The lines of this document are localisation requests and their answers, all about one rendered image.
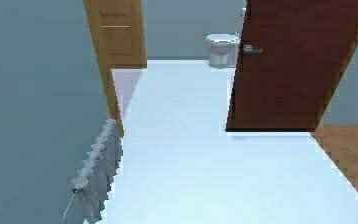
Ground grey lever door handle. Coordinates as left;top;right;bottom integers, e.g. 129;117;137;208
242;44;263;56

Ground dark red-brown room door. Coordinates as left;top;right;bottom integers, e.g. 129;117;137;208
225;0;358;133

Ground light brown wooden door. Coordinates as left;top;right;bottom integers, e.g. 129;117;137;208
82;0;148;138

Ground white wall radiator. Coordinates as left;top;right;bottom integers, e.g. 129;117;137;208
62;118;124;224

